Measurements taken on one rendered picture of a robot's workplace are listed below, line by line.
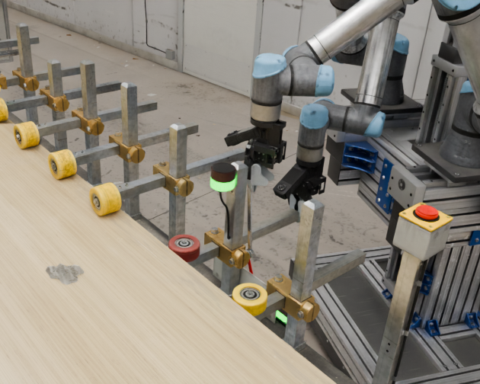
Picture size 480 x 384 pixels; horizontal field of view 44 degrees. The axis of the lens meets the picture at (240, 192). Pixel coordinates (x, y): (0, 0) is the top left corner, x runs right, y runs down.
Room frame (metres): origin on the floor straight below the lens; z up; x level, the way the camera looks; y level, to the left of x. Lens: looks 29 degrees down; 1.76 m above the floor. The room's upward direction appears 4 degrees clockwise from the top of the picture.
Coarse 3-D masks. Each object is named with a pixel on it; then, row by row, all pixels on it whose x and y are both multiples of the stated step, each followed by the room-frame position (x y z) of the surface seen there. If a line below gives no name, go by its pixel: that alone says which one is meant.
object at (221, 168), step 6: (216, 168) 1.26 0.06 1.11; (222, 168) 1.26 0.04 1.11; (228, 168) 1.26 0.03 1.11; (234, 168) 1.27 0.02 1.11; (228, 192) 1.29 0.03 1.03; (234, 192) 1.28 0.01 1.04; (228, 210) 1.28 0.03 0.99; (228, 216) 1.28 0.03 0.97; (228, 222) 1.28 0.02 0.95; (228, 228) 1.28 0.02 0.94; (228, 234) 1.28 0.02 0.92
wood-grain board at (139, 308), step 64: (0, 128) 1.86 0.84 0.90; (0, 192) 1.43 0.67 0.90; (64, 192) 1.46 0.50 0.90; (0, 256) 1.14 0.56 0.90; (64, 256) 1.16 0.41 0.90; (128, 256) 1.17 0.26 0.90; (0, 320) 0.92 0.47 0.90; (64, 320) 0.93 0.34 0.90; (128, 320) 0.95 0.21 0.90; (192, 320) 0.96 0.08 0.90; (256, 320) 0.98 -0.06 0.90
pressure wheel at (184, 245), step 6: (174, 240) 1.25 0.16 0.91; (180, 240) 1.25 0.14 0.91; (186, 240) 1.25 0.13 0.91; (192, 240) 1.26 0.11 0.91; (198, 240) 1.26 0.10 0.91; (168, 246) 1.23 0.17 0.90; (174, 246) 1.22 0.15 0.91; (180, 246) 1.23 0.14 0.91; (186, 246) 1.23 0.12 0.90; (192, 246) 1.23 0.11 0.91; (198, 246) 1.23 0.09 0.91; (174, 252) 1.21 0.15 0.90; (180, 252) 1.20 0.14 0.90; (186, 252) 1.20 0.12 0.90; (192, 252) 1.21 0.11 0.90; (198, 252) 1.23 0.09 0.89; (186, 258) 1.20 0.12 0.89; (192, 258) 1.21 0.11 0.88
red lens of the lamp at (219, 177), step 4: (212, 168) 1.26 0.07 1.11; (212, 172) 1.25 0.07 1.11; (216, 172) 1.24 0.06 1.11; (232, 172) 1.25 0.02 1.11; (212, 176) 1.25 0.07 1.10; (216, 176) 1.24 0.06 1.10; (220, 176) 1.24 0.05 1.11; (224, 176) 1.24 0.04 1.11; (228, 176) 1.24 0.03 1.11; (232, 176) 1.25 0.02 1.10; (216, 180) 1.24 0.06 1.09; (220, 180) 1.24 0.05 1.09; (224, 180) 1.24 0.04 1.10; (228, 180) 1.24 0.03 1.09; (232, 180) 1.25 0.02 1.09
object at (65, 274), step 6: (60, 264) 1.10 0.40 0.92; (48, 270) 1.09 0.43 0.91; (54, 270) 1.09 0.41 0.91; (60, 270) 1.09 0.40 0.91; (66, 270) 1.08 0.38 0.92; (72, 270) 1.09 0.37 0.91; (78, 270) 1.09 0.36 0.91; (54, 276) 1.07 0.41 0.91; (60, 276) 1.07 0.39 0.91; (66, 276) 1.07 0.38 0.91; (72, 276) 1.07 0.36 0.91; (66, 282) 1.06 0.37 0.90; (72, 282) 1.06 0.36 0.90
